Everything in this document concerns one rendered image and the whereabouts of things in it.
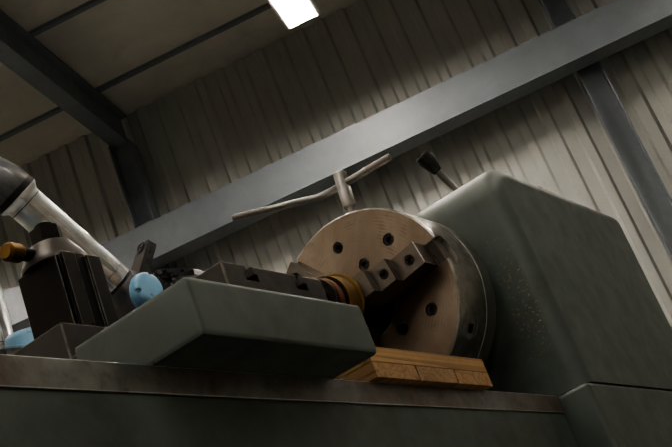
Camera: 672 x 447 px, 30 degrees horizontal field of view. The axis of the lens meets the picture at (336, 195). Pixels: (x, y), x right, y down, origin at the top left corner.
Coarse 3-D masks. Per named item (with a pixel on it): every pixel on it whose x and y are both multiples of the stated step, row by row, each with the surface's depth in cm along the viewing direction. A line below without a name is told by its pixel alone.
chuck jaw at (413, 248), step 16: (432, 240) 186; (400, 256) 184; (416, 256) 182; (432, 256) 185; (448, 256) 186; (368, 272) 183; (384, 272) 183; (400, 272) 183; (416, 272) 183; (368, 288) 181; (384, 288) 182; (400, 288) 185; (384, 304) 187
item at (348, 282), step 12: (324, 276) 180; (336, 276) 183; (348, 276) 182; (324, 288) 177; (336, 288) 177; (348, 288) 179; (360, 288) 181; (336, 300) 176; (348, 300) 178; (360, 300) 181
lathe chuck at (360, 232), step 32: (352, 224) 194; (384, 224) 191; (416, 224) 188; (320, 256) 196; (352, 256) 193; (384, 256) 190; (416, 288) 186; (448, 288) 183; (480, 288) 189; (416, 320) 185; (448, 320) 182; (480, 320) 187; (448, 352) 181
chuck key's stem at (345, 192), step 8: (336, 176) 201; (344, 176) 201; (336, 184) 201; (344, 184) 200; (344, 192) 200; (352, 192) 201; (344, 200) 200; (352, 200) 200; (344, 208) 200; (352, 208) 199
